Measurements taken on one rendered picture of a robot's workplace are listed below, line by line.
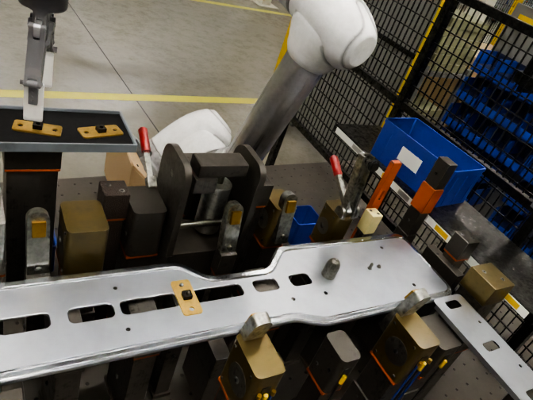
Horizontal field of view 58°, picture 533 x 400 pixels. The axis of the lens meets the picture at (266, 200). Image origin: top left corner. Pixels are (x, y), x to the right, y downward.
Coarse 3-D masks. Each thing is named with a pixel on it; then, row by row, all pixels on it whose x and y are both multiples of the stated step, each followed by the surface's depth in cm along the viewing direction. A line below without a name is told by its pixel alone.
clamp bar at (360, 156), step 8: (360, 160) 114; (368, 160) 114; (376, 160) 112; (360, 168) 114; (368, 168) 113; (376, 168) 113; (352, 176) 117; (360, 176) 117; (352, 184) 117; (360, 184) 118; (352, 192) 117; (360, 192) 119; (344, 200) 119; (352, 200) 120; (352, 208) 121; (344, 216) 120; (352, 216) 122
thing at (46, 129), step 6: (18, 120) 92; (12, 126) 90; (18, 126) 90; (24, 126) 91; (30, 126) 92; (36, 126) 91; (42, 126) 91; (48, 126) 93; (54, 126) 94; (60, 126) 95; (24, 132) 90; (30, 132) 90; (36, 132) 91; (42, 132) 91; (48, 132) 92; (54, 132) 92; (60, 132) 93
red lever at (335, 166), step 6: (336, 156) 124; (336, 162) 124; (336, 168) 123; (336, 174) 123; (342, 174) 123; (336, 180) 123; (342, 180) 123; (342, 186) 122; (342, 192) 122; (342, 198) 122; (348, 210) 120
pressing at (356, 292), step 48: (336, 240) 120; (384, 240) 127; (0, 288) 80; (48, 288) 83; (96, 288) 86; (144, 288) 90; (240, 288) 98; (288, 288) 101; (336, 288) 106; (384, 288) 111; (432, 288) 117; (0, 336) 74; (48, 336) 76; (96, 336) 79; (144, 336) 81; (192, 336) 85; (0, 384) 69
